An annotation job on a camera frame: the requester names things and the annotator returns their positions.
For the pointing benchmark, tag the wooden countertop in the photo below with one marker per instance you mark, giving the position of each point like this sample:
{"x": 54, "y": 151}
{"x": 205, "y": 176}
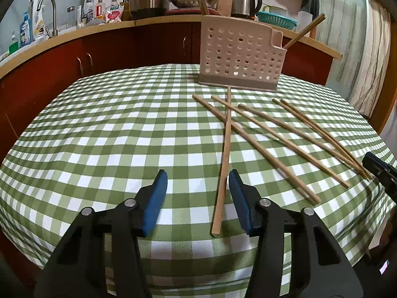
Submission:
{"x": 34, "y": 49}

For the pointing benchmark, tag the red white packet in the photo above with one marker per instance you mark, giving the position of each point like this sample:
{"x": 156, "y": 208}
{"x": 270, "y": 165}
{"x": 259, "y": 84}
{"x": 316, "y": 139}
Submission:
{"x": 114, "y": 14}

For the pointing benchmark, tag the beige perforated utensil holder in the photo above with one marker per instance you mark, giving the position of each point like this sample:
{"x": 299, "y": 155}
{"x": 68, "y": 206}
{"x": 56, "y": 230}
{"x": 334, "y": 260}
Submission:
{"x": 241, "y": 54}

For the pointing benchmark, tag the dark metal pot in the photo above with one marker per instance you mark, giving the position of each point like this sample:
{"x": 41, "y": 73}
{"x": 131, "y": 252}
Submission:
{"x": 141, "y": 9}

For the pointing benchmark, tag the teal plastic colander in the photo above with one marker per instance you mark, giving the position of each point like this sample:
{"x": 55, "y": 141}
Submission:
{"x": 276, "y": 20}

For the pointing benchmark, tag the green checkered tablecloth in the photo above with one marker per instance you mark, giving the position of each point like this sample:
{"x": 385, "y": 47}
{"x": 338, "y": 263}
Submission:
{"x": 107, "y": 135}

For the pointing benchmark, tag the stainless electric kettle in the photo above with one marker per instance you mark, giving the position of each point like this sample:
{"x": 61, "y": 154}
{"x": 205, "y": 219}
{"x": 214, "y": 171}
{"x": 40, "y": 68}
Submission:
{"x": 246, "y": 9}

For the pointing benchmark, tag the white plastic jug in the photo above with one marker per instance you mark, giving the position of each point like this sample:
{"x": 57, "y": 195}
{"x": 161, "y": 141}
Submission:
{"x": 303, "y": 19}

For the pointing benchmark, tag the white spray bottle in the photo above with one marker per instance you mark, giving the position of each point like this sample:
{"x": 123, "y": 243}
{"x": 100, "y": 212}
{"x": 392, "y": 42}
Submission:
{"x": 39, "y": 28}

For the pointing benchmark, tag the window with frosted glass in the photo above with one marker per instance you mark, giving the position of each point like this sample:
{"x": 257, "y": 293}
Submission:
{"x": 12, "y": 15}

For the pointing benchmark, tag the glass sliding door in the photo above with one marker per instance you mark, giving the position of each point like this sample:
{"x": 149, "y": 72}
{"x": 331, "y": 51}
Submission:
{"x": 344, "y": 30}

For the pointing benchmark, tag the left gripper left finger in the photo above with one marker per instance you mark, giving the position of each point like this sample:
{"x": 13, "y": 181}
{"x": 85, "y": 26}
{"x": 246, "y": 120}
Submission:
{"x": 76, "y": 268}

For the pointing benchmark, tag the blue detergent bottle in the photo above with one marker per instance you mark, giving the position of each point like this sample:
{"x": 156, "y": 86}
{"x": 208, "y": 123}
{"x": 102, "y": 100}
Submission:
{"x": 26, "y": 36}

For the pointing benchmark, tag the white enamel bowl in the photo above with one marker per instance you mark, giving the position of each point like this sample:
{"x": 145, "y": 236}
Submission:
{"x": 275, "y": 10}

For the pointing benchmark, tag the red kitchen cabinets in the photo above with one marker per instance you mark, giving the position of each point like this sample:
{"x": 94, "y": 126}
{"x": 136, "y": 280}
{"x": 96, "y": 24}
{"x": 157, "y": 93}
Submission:
{"x": 30, "y": 87}

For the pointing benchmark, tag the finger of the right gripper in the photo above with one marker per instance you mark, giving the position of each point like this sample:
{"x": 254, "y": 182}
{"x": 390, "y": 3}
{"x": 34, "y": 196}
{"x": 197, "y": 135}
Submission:
{"x": 384, "y": 172}

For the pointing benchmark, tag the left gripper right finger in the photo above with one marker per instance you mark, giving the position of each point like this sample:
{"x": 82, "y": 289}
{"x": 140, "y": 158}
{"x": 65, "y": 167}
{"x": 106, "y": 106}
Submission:
{"x": 319, "y": 265}

